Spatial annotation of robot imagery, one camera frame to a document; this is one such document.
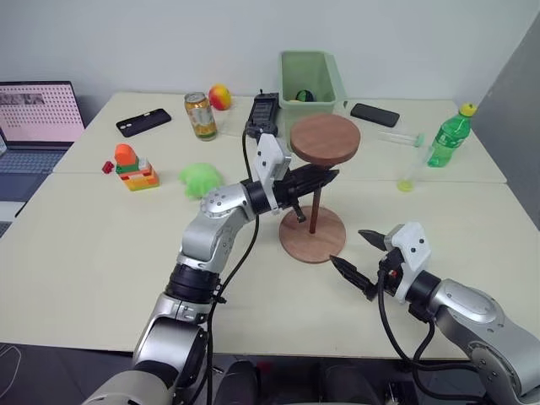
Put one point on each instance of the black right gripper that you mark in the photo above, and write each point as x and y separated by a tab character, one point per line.
390	270

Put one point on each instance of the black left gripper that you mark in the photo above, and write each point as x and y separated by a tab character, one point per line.
287	194

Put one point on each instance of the wooden pole with round top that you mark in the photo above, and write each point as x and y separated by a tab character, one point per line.
325	139

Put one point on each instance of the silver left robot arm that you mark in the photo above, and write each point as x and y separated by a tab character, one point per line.
211	236

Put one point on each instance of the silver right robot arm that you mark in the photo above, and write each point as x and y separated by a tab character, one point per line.
464	304

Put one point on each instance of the round wooden base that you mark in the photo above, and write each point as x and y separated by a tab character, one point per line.
322	246

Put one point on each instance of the black yellow green ball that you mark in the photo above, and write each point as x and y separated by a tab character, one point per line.
304	96

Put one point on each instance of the black radio handset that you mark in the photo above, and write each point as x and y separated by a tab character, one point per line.
263	111

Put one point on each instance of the clear tube with yellow end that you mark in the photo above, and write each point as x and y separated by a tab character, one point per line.
407	183

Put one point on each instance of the plain black phone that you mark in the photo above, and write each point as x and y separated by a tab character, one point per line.
374	115

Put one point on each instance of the clear tube with green cap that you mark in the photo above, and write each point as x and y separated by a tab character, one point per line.
401	138

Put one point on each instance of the light green plastic bin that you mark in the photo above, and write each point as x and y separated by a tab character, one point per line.
327	80

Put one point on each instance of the fluffy green plush toy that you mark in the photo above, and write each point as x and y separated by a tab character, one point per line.
200	179

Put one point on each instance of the red yellow peach fruit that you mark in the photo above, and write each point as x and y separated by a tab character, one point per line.
220	97

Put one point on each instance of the dark rounded shape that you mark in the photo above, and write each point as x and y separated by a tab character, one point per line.
236	384
350	386

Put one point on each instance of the yellow green drink can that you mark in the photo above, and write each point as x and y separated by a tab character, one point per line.
201	118

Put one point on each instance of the green soda bottle yellow cap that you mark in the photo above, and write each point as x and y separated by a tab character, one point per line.
449	139

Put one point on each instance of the colourful toy block stack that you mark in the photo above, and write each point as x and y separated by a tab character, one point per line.
135	171

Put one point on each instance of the grey partition panel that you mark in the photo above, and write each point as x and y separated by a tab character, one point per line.
514	126

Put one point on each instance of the small red toy block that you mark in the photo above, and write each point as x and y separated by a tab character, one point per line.
108	167

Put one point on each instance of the open grey laptop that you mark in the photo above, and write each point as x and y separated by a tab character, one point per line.
34	122

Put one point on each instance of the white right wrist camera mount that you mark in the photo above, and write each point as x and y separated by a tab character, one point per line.
411	249

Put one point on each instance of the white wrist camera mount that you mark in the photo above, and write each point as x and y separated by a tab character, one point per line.
411	249
270	158

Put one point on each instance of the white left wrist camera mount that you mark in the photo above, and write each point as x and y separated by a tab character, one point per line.
270	158

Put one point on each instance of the black phone with camera holes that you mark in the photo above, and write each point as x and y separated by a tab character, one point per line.
143	122

